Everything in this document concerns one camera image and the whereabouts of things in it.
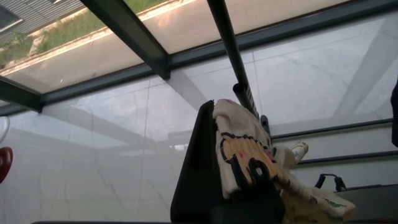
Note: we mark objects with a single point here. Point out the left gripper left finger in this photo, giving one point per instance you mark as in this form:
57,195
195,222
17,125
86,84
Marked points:
199,180

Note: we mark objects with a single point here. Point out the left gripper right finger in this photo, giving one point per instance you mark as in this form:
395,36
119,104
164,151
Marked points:
258,205

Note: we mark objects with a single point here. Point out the cream printed garment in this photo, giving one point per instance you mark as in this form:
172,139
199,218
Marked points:
239,124

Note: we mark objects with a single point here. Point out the black clothes rack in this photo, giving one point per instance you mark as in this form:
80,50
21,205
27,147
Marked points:
230,46

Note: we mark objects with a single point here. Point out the window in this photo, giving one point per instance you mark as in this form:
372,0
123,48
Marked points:
136,34

